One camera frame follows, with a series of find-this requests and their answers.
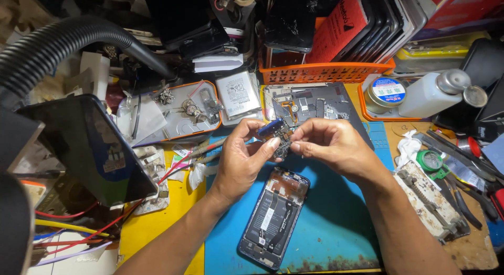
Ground round solder paste tin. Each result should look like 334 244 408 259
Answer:
363 77 407 115

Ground yellow mat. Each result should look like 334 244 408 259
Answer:
117 144 207 275

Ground opened blue phone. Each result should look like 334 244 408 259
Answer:
238 167 311 271

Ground yellow wire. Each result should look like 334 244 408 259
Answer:
35 219 111 238

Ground orange flat tray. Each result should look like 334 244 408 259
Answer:
357 81 434 122

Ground red wire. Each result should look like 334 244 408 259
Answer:
35 199 145 256

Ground green tape roll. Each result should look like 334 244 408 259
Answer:
416 150 444 173

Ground person's left hand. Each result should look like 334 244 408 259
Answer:
207 118 284 207

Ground row of black phone screens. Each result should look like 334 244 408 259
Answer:
332 0 428 64

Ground red cardboard box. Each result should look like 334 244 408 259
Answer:
305 0 369 65

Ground stained metal board holder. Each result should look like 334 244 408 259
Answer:
393 161 471 245

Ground white crumpled tissue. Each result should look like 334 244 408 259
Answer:
395 129 423 170

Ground orange plastic basket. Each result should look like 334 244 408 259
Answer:
258 50 397 86

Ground dark phone middle frame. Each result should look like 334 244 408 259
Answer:
262 82 375 151

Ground white solvent bottle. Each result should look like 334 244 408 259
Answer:
398 69 472 118

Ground blue repair mat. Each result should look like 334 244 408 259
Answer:
204 121 395 274

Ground phone motherboard with blue camera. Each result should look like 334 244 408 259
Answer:
257 118 297 160

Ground black phone screen panel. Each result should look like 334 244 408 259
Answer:
17 94 159 207

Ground black-handled pliers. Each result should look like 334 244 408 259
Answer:
444 176 484 231

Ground black corrugated hose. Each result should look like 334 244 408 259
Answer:
0 16 175 107

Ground red multimeter probe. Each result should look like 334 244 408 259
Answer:
157 138 227 186

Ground metal tweezers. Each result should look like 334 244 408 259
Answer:
413 130 504 183

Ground yellow plastic container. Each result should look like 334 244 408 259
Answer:
394 31 491 74

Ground person's right hand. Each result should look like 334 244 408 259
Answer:
289 118 391 186

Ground round metal cap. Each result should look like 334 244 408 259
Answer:
462 85 489 108

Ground cracked black phone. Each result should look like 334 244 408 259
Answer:
263 0 318 54

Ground orange-rimmed grey parts tray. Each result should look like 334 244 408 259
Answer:
117 80 223 148

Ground white phone battery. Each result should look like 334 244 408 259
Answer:
215 70 262 120

